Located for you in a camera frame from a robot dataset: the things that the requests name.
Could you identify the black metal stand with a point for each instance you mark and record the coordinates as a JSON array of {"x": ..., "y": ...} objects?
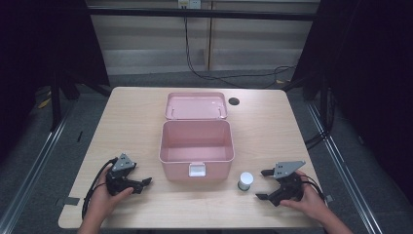
[{"x": 56, "y": 107}]

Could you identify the metal floor rail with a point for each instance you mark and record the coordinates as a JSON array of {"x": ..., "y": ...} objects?
[
  {"x": 344, "y": 169},
  {"x": 34, "y": 169}
]

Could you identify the person's right hand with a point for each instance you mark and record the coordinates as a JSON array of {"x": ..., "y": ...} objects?
[{"x": 311, "y": 203}]

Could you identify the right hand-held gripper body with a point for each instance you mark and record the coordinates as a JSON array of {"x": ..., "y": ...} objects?
[{"x": 287, "y": 187}]

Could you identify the small white bottle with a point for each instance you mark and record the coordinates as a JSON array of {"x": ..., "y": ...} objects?
[{"x": 245, "y": 181}]

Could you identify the person's left hand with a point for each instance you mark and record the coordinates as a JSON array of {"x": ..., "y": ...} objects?
[{"x": 102, "y": 203}]

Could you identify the dark curtain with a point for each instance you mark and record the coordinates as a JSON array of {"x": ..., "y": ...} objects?
[
  {"x": 367, "y": 71},
  {"x": 42, "y": 45}
]

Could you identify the black horizontal metal bar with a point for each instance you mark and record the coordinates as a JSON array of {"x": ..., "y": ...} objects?
[{"x": 201, "y": 13}]

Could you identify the yellow tape piece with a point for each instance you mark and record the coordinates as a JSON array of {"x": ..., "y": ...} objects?
[{"x": 44, "y": 103}]

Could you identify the white wall power outlet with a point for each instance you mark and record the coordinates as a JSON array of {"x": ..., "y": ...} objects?
[{"x": 189, "y": 4}]

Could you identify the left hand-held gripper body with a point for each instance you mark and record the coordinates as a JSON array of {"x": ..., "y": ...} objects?
[{"x": 121, "y": 164}]

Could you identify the grey tape piece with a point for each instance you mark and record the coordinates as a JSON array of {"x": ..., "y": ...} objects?
[
  {"x": 329, "y": 198},
  {"x": 71, "y": 201}
]

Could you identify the pink storage box with lid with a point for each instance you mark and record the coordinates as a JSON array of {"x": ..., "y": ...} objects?
[{"x": 196, "y": 143}]

